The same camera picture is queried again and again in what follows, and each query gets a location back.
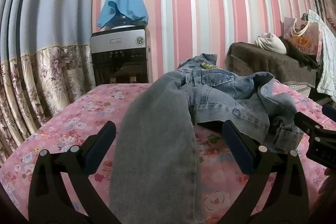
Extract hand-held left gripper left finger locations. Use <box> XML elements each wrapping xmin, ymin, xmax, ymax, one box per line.
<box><xmin>28</xmin><ymin>120</ymin><xmax>124</xmax><ymax>224</ymax></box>

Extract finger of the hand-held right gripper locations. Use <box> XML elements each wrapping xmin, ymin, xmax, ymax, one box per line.
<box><xmin>293</xmin><ymin>111</ymin><xmax>336</xmax><ymax>137</ymax></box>
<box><xmin>322</xmin><ymin>104</ymin><xmax>336</xmax><ymax>117</ymax></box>

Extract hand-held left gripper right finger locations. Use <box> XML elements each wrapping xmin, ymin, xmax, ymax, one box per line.
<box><xmin>222</xmin><ymin>120</ymin><xmax>310</xmax><ymax>224</ymax></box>

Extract denim jacket with cartoon print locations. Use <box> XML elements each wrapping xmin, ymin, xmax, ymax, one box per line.
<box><xmin>109</xmin><ymin>53</ymin><xmax>306</xmax><ymax>224</ymax></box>

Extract person's right hand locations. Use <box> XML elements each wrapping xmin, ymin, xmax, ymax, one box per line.
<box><xmin>318</xmin><ymin>168</ymin><xmax>336</xmax><ymax>199</ymax></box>

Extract beige patterned cloth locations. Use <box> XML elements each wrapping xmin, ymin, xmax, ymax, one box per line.
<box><xmin>285</xmin><ymin>81</ymin><xmax>311</xmax><ymax>96</ymax></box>

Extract pink floral bed sheet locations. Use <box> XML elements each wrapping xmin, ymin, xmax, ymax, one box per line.
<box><xmin>0</xmin><ymin>81</ymin><xmax>336</xmax><ymax>224</ymax></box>

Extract white quilted cloth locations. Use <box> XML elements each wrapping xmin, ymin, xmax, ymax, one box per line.
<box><xmin>306</xmin><ymin>9</ymin><xmax>336</xmax><ymax>102</ymax></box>

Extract black cloth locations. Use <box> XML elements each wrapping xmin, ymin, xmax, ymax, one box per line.
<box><xmin>279</xmin><ymin>36</ymin><xmax>319</xmax><ymax>69</ymax></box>

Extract floral gift bag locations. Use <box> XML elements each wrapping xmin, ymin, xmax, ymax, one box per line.
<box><xmin>283</xmin><ymin>17</ymin><xmax>323</xmax><ymax>60</ymax></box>

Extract white bundled cloth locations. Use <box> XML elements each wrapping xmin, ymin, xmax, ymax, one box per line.
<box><xmin>254</xmin><ymin>32</ymin><xmax>287</xmax><ymax>54</ymax></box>

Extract black and silver water dispenser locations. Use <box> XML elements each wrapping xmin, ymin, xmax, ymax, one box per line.
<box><xmin>90</xmin><ymin>25</ymin><xmax>153</xmax><ymax>86</ymax></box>

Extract water dispenser bottle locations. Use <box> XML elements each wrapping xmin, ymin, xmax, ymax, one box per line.
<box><xmin>103</xmin><ymin>15</ymin><xmax>144</xmax><ymax>30</ymax></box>

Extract blue curtain with floral hem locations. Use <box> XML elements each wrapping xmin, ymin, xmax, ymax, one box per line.
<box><xmin>0</xmin><ymin>0</ymin><xmax>101</xmax><ymax>164</ymax></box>

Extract blue cloth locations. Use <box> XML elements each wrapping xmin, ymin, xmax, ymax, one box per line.
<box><xmin>97</xmin><ymin>0</ymin><xmax>149</xmax><ymax>29</ymax></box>

